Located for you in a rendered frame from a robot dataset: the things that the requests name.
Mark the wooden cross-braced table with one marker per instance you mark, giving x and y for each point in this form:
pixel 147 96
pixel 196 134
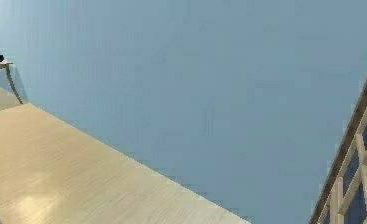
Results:
pixel 351 140

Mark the brown side table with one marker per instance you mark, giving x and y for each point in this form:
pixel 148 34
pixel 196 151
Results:
pixel 8 74

